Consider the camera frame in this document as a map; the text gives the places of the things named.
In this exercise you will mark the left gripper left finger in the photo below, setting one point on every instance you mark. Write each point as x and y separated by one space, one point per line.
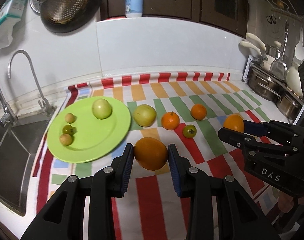
124 170

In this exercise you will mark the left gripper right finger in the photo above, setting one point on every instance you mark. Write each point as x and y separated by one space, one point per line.
177 169

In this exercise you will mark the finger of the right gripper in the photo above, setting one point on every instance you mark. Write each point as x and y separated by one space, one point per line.
255 128
242 141

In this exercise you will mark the large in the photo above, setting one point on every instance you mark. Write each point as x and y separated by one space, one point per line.
150 153

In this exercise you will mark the orange with stem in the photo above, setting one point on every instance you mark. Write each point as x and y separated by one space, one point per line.
170 121

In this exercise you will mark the large yellow-green apple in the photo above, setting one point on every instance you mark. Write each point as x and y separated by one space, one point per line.
144 115

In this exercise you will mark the large steel kitchen faucet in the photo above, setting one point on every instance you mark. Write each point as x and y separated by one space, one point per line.
8 117

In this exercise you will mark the dark green small fruit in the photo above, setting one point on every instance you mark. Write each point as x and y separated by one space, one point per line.
189 131

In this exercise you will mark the steel pot with lid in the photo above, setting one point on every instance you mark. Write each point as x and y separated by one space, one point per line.
271 89

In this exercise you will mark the green plastic plate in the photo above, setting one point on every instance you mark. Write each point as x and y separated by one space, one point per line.
94 138

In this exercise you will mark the white ceramic jar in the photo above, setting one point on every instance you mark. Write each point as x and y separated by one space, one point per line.
293 79

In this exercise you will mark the striped colourful table mat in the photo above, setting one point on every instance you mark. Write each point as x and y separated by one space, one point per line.
150 208

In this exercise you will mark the steel spatula hanging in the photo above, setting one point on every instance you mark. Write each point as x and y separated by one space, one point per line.
279 67

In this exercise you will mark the large green apple on plate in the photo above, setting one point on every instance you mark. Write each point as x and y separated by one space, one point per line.
101 109

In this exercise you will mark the small tan round fruit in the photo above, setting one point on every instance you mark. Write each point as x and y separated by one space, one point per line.
69 118

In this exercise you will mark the white rice spoon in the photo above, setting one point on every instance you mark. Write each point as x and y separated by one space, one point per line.
299 48

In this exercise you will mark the stainless steel sink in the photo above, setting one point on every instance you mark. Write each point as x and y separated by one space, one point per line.
18 148

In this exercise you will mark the dark wooden cabinet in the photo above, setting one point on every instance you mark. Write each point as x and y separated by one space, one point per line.
229 15

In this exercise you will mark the white lotion pump bottle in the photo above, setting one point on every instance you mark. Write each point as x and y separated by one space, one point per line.
133 8

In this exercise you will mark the black pan with strainer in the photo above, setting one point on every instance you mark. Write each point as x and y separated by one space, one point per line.
63 16

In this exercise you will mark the tissue pack teal white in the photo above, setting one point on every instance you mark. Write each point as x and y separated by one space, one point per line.
10 14

